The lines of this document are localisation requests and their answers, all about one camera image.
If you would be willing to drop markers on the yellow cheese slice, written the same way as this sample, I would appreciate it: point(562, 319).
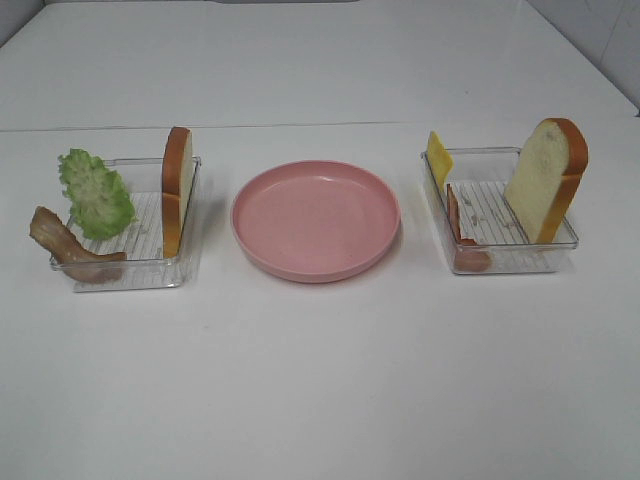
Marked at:
point(439, 159)

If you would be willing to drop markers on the bread slice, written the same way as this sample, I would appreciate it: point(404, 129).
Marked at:
point(549, 170)
point(177, 175)

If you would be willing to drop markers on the green lettuce leaf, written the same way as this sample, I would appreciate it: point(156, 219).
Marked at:
point(100, 201)

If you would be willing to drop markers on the brown bacon strip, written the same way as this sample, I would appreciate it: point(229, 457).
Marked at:
point(48, 231)

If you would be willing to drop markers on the pink round plate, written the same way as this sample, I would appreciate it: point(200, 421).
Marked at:
point(315, 221)

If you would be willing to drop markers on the right clear plastic tray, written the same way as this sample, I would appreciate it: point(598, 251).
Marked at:
point(478, 178)

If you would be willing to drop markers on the clear plastic tray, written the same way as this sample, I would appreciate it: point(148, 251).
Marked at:
point(478, 178)
point(145, 266)

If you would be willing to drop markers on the left clear plastic tray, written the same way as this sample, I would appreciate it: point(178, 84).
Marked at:
point(145, 266)

